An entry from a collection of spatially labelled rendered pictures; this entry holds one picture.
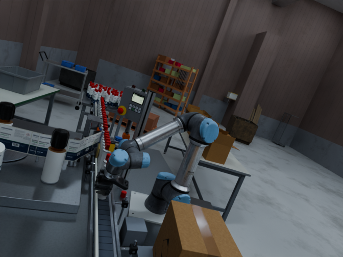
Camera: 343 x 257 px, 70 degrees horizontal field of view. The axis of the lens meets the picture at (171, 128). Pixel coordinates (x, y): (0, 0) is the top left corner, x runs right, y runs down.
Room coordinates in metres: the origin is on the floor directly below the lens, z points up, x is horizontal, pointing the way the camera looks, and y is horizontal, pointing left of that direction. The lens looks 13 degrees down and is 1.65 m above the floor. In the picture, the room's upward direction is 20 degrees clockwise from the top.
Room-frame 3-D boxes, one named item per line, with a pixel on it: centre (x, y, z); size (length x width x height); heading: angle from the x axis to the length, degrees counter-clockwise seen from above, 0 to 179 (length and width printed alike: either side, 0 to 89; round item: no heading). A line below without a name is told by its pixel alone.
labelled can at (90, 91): (3.72, 1.12, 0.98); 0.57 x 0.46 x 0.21; 112
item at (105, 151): (1.48, 0.35, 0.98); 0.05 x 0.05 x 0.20
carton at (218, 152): (3.10, -0.61, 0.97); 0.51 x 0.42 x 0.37; 106
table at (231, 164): (3.95, -0.55, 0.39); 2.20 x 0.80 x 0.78; 10
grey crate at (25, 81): (3.04, 2.03, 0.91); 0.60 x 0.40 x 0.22; 14
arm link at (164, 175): (1.37, -0.08, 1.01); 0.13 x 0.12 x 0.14; 36
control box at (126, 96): (1.51, 0.27, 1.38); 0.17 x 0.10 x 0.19; 77
